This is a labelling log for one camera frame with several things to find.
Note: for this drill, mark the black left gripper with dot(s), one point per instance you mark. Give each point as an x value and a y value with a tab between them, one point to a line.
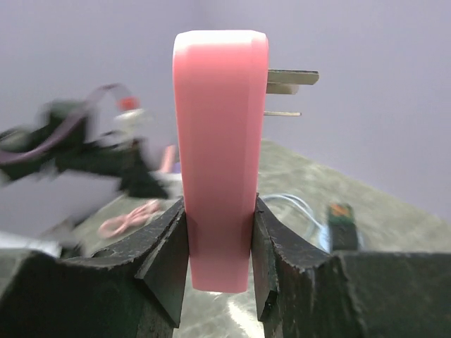
72	151

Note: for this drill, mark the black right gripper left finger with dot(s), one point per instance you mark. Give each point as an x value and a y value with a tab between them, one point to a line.
132	288

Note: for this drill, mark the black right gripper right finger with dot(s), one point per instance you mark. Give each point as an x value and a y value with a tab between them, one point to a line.
301	291

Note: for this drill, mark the pink triangular socket adapter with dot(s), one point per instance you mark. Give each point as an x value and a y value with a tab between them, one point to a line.
219	83

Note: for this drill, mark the pink long power strip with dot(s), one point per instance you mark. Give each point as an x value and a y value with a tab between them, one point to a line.
168	159

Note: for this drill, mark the dark green cube socket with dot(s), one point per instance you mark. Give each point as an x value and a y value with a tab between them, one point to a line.
343	234

